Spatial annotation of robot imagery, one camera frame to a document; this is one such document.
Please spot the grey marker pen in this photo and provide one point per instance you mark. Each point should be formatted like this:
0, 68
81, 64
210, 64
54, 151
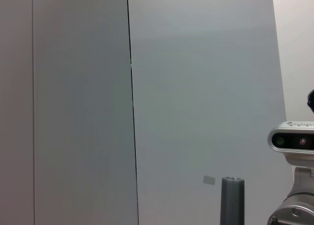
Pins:
233, 203

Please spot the small grey wall sticker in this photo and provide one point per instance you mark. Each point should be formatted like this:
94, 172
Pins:
209, 180

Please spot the black silver wrist camera housing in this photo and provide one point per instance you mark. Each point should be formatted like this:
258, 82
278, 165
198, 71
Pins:
292, 142

